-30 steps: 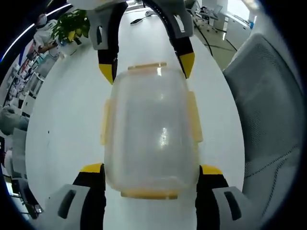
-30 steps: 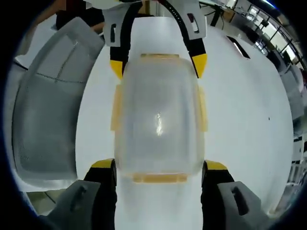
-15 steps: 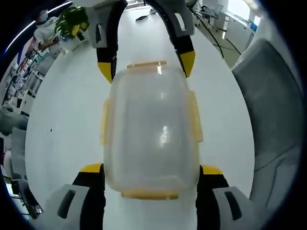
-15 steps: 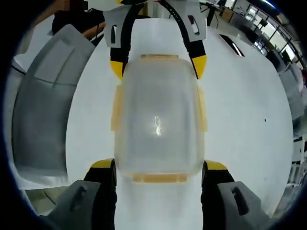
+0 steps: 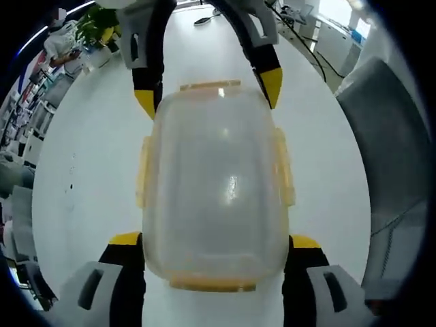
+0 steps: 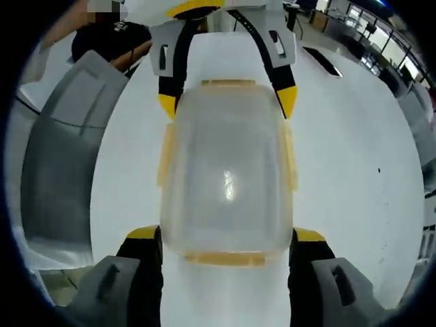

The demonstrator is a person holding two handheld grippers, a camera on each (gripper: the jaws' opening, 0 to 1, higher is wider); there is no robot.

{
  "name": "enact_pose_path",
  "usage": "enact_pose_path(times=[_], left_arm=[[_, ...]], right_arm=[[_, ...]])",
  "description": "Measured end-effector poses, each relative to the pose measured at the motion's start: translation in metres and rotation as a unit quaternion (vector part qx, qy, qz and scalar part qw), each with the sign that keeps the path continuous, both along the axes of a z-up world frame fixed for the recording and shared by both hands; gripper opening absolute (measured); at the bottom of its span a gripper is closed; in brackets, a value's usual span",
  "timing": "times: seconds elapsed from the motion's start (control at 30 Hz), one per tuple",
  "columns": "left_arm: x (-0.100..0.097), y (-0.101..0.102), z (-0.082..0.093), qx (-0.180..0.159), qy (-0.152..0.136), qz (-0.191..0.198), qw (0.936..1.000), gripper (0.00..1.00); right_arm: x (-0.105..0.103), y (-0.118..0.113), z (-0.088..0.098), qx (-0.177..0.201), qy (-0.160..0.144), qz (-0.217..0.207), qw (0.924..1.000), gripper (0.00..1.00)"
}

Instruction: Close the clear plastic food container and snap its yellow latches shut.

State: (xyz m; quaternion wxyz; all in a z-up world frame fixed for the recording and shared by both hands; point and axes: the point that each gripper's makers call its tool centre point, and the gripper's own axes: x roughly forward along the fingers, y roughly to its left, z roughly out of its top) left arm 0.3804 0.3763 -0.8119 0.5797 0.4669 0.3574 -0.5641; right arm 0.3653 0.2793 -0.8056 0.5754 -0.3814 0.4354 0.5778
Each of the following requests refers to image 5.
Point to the yellow plant tag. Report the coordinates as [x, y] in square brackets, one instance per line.
[109, 34]

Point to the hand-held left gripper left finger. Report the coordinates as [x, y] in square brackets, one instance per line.
[102, 296]

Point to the white cabinet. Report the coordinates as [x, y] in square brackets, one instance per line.
[335, 41]

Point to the green leafy plant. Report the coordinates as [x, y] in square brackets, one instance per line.
[93, 24]

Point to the white plant pot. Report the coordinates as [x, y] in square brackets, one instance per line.
[98, 56]

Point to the shelf of storage boxes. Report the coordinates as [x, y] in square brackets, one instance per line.
[30, 98]

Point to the clear box with yellow plastic buckles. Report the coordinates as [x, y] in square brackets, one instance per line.
[214, 177]

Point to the small black device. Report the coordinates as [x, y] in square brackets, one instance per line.
[201, 20]

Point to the grey mesh office chair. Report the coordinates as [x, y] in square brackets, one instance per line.
[385, 136]

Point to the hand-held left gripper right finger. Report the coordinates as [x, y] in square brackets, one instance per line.
[316, 296]

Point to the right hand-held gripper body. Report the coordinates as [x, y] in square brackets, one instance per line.
[136, 3]

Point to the blue box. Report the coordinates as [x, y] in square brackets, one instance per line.
[358, 36]

